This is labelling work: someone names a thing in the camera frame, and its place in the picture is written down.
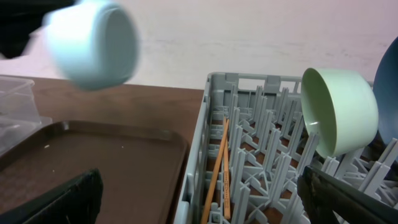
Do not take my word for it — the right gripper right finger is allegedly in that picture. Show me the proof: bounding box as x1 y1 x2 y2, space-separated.
297 166 397 224

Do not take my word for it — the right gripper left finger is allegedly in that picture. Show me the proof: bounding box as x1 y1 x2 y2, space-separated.
1 169 103 224

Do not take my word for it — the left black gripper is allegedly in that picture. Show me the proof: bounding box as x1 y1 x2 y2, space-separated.
1 0 76 59

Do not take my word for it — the white bowl light blue rim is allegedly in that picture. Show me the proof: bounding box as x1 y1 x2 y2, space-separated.
44 1 139 91

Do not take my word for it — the mint green bowl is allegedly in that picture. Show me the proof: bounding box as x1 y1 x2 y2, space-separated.
300 68 379 158

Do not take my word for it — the wooden chopstick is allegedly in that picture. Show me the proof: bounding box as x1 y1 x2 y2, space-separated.
200 118 229 224
223 118 231 220

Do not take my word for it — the dark blue plate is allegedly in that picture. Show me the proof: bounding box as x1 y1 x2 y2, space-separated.
373 38 397 144

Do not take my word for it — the grey dishwasher rack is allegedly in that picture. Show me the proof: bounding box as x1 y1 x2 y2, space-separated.
173 72 398 224

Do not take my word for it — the brown serving tray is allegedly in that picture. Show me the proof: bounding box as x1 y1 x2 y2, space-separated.
1 121 188 223

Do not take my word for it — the clear plastic bin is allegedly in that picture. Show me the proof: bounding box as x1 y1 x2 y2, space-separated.
1 76 52 154

